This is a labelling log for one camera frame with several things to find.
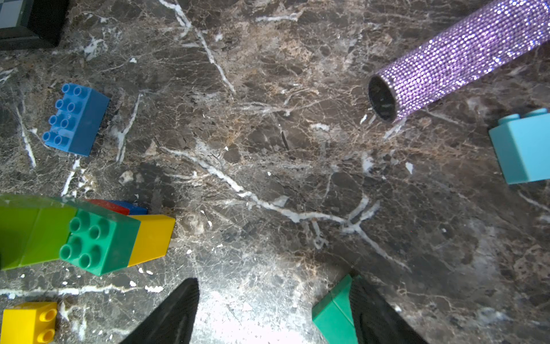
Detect yellow lego brick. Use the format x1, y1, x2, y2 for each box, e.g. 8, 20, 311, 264
1, 302, 57, 344
128, 214, 176, 267

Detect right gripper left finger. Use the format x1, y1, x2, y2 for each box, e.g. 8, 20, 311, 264
121, 278, 200, 344

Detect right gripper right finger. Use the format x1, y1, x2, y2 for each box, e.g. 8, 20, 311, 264
349, 277, 428, 344

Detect dark green long lego brick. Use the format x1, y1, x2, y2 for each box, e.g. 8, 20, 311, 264
56, 197, 140, 276

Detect lime green lego brick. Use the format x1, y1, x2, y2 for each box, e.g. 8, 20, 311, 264
1, 194, 77, 270

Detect cyan lego brick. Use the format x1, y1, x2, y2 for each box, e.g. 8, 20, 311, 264
488, 108, 549, 185

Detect yellow lego brick front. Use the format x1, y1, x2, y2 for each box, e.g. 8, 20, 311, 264
1, 302, 57, 344

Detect small dark green lego brick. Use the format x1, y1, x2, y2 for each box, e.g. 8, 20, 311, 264
312, 275, 358, 344

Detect light blue long lego brick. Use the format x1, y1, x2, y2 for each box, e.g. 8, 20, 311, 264
42, 83, 110, 157

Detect red lego brick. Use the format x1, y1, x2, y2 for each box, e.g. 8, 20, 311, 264
87, 199, 130, 215

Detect purple glitter microphone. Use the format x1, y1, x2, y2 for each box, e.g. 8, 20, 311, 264
368, 1, 549, 123

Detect black white checkerboard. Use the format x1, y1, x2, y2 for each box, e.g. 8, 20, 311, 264
1, 0, 69, 51

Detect dark blue lego brick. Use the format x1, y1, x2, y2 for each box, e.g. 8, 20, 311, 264
110, 200, 148, 215

